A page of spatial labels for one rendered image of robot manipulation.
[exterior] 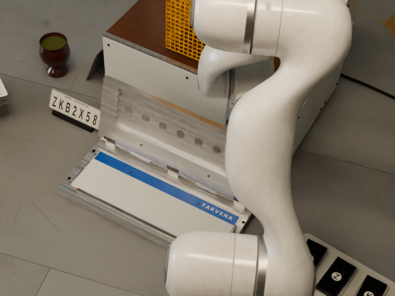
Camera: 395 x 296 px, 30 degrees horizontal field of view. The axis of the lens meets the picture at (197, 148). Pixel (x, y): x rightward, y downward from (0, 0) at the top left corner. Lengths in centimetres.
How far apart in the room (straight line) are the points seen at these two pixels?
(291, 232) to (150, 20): 101
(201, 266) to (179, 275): 4
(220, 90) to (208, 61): 9
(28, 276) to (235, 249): 71
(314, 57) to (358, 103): 108
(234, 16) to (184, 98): 91
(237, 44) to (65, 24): 131
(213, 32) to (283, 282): 38
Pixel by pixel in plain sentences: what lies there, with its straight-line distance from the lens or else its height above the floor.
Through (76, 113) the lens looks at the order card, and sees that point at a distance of 197.
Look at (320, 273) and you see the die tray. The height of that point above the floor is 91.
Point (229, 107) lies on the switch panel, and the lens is 184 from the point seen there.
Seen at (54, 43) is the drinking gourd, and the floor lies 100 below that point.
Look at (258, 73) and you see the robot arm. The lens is 146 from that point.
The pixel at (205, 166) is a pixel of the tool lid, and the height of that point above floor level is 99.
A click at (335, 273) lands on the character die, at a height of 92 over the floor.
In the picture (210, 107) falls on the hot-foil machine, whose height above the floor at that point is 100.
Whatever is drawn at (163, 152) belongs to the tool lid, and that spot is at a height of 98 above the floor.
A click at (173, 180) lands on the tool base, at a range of 181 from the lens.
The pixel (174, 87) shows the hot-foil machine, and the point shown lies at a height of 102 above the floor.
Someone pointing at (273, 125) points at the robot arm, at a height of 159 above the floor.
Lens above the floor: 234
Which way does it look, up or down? 49 degrees down
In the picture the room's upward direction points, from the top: 4 degrees clockwise
